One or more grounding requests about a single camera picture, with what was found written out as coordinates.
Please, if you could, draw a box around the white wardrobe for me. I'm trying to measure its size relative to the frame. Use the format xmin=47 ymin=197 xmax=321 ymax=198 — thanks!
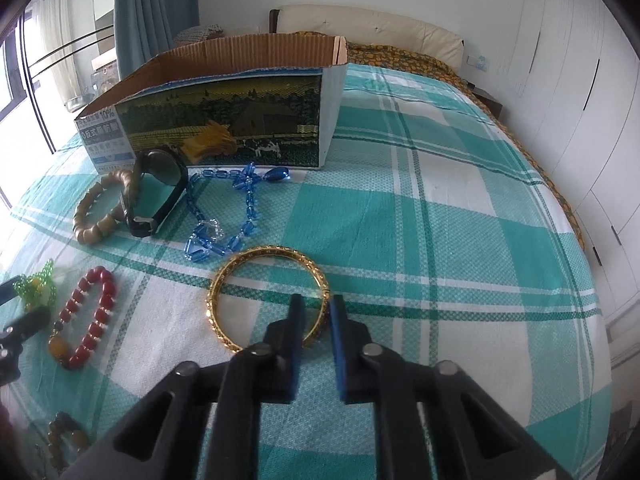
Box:
xmin=500 ymin=0 xmax=640 ymax=411

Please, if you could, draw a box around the tan wooden bead bracelet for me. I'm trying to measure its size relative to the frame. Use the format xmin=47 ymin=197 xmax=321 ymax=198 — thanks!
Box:
xmin=72 ymin=169 xmax=138 ymax=246

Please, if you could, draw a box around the dark brown bead bracelet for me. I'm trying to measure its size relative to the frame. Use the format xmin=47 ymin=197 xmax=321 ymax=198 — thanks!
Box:
xmin=47 ymin=411 xmax=92 ymax=473

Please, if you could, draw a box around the blue curtain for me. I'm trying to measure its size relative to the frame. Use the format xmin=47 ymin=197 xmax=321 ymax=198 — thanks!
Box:
xmin=114 ymin=0 xmax=202 ymax=83

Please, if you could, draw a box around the cream padded headboard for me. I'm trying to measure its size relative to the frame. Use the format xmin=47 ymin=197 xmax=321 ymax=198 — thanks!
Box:
xmin=269 ymin=5 xmax=465 ymax=68

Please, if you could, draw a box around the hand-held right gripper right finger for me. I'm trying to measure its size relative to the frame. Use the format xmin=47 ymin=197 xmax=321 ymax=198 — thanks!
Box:
xmin=330 ymin=294 xmax=576 ymax=480

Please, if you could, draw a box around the green bead bracelet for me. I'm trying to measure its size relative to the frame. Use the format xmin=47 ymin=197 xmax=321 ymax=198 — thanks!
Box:
xmin=12 ymin=259 xmax=57 ymax=311

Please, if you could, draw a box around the blue bead necklace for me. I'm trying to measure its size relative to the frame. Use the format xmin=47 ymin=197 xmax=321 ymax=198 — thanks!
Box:
xmin=184 ymin=161 xmax=292 ymax=264

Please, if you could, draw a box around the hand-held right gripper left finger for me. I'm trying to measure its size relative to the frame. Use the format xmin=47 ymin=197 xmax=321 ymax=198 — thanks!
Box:
xmin=65 ymin=294 xmax=304 ymax=480

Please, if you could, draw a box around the pile of folded clothes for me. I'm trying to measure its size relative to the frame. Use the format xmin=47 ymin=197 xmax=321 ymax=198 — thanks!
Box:
xmin=172 ymin=22 xmax=223 ymax=43

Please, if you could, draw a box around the gold bangle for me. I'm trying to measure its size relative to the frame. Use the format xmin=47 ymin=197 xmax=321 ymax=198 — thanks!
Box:
xmin=205 ymin=245 xmax=331 ymax=353

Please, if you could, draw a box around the printed cardboard box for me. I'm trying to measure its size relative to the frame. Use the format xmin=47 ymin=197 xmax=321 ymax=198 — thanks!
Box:
xmin=74 ymin=35 xmax=348 ymax=173

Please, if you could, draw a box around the wooden nightstand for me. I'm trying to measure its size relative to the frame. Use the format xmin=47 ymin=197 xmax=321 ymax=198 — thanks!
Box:
xmin=472 ymin=85 xmax=503 ymax=121

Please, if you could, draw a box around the black framed glass door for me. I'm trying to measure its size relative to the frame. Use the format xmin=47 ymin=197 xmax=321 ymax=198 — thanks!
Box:
xmin=0 ymin=10 xmax=116 ymax=211

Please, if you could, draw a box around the black wristwatch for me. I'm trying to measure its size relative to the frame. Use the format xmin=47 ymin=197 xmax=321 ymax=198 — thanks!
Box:
xmin=120 ymin=147 xmax=190 ymax=238

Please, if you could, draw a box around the bed with orange floral quilt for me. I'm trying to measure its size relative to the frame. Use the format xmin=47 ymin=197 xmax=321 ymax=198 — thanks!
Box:
xmin=345 ymin=42 xmax=586 ymax=251

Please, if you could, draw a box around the white sheer curtain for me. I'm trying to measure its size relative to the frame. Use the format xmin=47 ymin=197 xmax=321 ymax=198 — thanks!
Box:
xmin=30 ymin=0 xmax=76 ymax=106

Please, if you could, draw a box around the red bead bracelet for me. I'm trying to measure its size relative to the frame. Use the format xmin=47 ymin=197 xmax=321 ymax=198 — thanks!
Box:
xmin=46 ymin=266 xmax=119 ymax=371

